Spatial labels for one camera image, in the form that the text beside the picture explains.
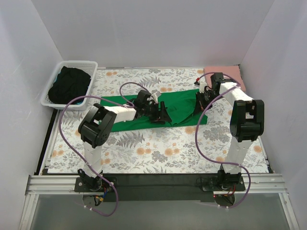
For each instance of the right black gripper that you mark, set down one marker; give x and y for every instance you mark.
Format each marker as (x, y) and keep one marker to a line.
(202, 99)

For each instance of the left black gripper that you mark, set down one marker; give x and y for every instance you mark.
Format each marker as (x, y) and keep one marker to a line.
(157, 111)

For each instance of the green t shirt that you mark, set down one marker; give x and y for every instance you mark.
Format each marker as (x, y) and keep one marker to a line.
(179, 106)

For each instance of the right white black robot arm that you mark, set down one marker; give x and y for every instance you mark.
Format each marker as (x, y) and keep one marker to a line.
(246, 125)

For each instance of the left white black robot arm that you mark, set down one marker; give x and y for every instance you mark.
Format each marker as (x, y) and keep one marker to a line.
(97, 124)

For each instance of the folded pink printed t shirt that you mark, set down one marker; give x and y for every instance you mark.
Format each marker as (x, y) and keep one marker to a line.
(232, 71)

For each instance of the floral patterned table mat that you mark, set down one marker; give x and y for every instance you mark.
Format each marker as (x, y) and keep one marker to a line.
(189, 149)

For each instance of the black clothes in basket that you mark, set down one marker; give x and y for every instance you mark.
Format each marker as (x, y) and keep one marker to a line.
(70, 83)

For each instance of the white plastic laundry basket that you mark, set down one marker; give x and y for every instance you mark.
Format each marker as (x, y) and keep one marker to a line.
(89, 67)

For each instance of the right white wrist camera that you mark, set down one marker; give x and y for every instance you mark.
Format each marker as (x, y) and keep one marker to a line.
(203, 87)

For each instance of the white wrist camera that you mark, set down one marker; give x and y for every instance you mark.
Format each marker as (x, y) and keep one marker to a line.
(203, 87)
(155, 96)

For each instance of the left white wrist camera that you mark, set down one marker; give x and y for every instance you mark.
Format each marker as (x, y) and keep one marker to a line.
(155, 96)

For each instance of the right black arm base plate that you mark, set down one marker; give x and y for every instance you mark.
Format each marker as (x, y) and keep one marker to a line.
(210, 183)

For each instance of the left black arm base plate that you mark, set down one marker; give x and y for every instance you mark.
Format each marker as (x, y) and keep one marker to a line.
(92, 185)

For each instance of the aluminium frame rail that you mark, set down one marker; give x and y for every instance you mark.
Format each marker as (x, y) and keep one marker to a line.
(154, 187)

